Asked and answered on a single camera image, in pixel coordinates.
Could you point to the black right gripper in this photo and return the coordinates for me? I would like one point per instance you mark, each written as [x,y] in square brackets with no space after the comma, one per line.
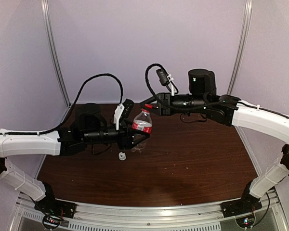
[164,104]

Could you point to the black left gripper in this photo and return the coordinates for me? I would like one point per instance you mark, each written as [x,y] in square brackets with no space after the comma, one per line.
[127,142]

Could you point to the red soda bottle cap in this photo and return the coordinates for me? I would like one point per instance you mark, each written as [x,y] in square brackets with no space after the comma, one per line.
[148,107]

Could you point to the red label soda bottle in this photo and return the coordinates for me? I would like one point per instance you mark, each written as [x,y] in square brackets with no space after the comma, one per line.
[142,122]

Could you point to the white bottle cap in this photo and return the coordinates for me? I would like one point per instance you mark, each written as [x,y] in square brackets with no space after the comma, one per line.
[122,156]

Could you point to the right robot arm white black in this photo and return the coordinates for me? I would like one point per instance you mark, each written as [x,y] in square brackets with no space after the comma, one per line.
[227,110]

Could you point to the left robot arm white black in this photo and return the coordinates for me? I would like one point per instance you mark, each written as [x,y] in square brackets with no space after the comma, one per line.
[88,128]

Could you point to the left round circuit board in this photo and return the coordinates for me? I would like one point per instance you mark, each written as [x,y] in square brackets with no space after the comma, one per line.
[51,221]

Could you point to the round circuit board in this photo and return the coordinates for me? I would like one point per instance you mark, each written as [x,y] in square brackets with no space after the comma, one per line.
[245,221]
[51,221]

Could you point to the right round circuit board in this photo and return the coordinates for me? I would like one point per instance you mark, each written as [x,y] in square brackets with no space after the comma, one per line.
[245,221]

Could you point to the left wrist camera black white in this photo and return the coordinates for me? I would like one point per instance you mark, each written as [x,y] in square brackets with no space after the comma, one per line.
[122,112]

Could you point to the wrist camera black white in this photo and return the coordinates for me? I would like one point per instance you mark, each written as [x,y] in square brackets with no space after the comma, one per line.
[167,81]
[122,112]

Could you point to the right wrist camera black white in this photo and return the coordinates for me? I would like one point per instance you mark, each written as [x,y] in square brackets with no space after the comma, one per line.
[167,81]

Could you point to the aluminium front rail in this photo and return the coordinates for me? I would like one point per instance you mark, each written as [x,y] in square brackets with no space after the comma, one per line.
[201,217]

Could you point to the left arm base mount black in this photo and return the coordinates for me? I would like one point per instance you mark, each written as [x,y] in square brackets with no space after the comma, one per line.
[61,209]

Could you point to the right aluminium frame post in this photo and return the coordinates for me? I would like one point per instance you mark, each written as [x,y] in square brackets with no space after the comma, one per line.
[247,15]

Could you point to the aluminium frame post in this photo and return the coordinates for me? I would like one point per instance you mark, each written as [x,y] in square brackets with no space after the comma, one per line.
[247,15]
[53,51]

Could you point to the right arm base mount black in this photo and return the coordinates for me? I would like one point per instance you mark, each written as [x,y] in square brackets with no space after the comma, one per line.
[239,207]

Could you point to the left aluminium frame post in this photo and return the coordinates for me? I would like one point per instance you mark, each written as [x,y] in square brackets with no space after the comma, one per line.
[53,51]

